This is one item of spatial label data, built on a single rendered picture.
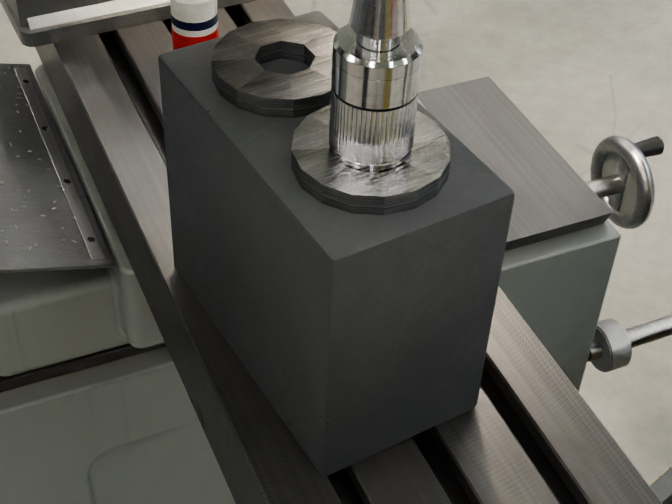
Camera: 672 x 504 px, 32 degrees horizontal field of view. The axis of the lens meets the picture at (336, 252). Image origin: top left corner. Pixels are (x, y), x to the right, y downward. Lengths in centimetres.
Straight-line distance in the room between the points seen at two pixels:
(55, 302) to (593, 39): 212
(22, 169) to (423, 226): 53
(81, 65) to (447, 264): 52
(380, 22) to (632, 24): 248
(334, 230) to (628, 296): 167
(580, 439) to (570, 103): 198
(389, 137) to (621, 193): 88
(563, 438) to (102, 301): 44
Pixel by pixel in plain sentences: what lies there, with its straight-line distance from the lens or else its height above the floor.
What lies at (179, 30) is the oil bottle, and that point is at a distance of 103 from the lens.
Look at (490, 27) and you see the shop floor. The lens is 295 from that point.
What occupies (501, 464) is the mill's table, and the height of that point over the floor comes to 93.
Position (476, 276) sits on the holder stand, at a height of 106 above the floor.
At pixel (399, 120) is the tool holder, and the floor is 116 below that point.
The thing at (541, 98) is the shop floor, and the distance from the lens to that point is 272.
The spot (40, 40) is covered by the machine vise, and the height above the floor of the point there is 93.
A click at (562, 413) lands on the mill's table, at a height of 93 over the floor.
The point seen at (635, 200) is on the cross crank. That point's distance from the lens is 146.
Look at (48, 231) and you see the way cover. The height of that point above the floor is 86.
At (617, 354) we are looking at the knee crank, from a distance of 142.
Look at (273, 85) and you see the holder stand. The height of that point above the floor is 113.
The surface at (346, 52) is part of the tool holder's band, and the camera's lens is 61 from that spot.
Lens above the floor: 153
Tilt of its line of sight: 43 degrees down
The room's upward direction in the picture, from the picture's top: 3 degrees clockwise
